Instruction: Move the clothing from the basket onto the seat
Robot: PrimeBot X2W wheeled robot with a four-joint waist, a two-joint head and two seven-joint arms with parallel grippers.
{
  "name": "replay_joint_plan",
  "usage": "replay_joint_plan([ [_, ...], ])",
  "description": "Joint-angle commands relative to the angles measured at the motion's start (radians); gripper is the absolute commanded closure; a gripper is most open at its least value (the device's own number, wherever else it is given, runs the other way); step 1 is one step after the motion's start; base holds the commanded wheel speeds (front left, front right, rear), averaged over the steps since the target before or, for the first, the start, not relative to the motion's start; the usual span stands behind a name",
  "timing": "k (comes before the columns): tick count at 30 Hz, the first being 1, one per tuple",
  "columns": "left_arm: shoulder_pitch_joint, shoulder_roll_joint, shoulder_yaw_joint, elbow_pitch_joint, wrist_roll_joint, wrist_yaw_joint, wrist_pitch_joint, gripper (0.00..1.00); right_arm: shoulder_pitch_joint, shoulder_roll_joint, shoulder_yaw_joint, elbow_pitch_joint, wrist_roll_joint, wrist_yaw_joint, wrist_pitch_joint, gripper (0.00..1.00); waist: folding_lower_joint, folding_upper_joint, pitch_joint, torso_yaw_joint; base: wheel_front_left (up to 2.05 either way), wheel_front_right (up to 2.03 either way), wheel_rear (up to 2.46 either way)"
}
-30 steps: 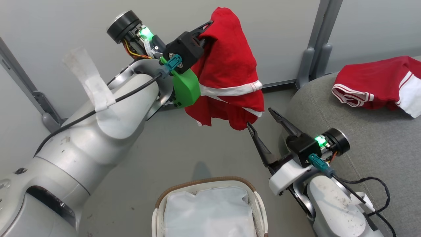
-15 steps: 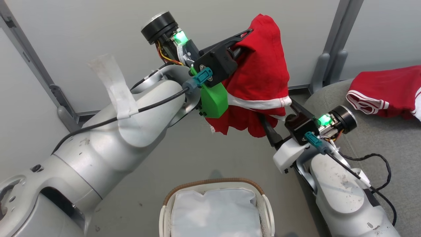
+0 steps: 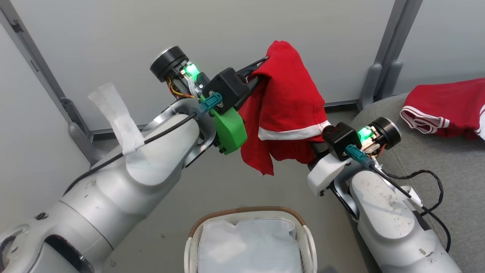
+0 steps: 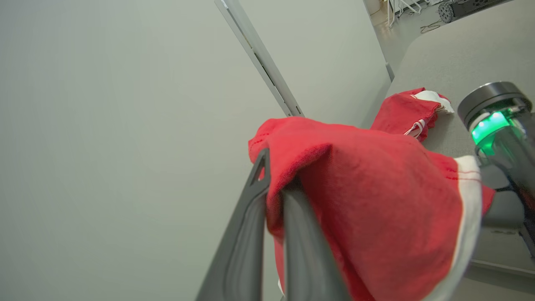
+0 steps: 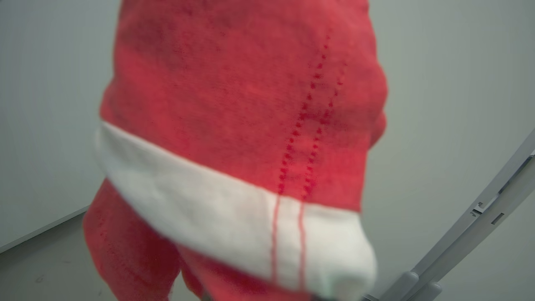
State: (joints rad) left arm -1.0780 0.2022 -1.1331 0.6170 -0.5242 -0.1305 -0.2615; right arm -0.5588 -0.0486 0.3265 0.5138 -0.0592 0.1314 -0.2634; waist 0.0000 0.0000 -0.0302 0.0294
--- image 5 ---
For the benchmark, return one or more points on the red garment with white stripes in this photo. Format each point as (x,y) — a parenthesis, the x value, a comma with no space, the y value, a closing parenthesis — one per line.
(234,125)

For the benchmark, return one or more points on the grey rounded partition foot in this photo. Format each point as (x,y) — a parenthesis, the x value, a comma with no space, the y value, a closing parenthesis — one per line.
(428,292)
(401,286)

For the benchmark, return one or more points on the grey metal frame bar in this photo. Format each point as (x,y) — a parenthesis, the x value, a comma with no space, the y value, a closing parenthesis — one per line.
(480,221)

